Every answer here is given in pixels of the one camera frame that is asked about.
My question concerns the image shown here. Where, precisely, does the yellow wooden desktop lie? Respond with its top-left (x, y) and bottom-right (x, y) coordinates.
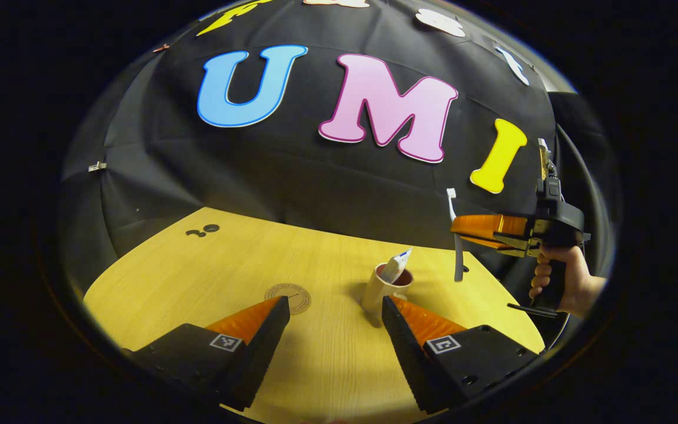
top-left (83, 206), bottom-right (546, 423)

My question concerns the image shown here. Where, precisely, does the grey toothbrush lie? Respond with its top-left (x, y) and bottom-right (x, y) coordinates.
top-left (446, 188), bottom-right (464, 282)

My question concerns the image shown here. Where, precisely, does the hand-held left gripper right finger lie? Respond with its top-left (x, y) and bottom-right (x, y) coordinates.
top-left (382, 296), bottom-right (540, 413)

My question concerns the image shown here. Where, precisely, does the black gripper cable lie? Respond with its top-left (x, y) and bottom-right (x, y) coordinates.
top-left (556, 127), bottom-right (607, 348)

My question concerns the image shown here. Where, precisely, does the black backdrop cloth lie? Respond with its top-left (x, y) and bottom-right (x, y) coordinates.
top-left (59, 0), bottom-right (616, 330)

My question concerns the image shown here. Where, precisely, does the white toothpaste tube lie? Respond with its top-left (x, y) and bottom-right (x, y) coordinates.
top-left (379, 248), bottom-right (413, 284)

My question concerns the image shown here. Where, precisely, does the beige cup with handle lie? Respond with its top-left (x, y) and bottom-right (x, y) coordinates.
top-left (361, 263), bottom-right (414, 322)

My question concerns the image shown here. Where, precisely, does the round wooden coaster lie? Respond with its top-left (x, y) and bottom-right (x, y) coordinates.
top-left (265, 283), bottom-right (311, 315)

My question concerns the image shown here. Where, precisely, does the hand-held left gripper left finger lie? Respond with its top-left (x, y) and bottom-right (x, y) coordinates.
top-left (130, 296), bottom-right (291, 412)

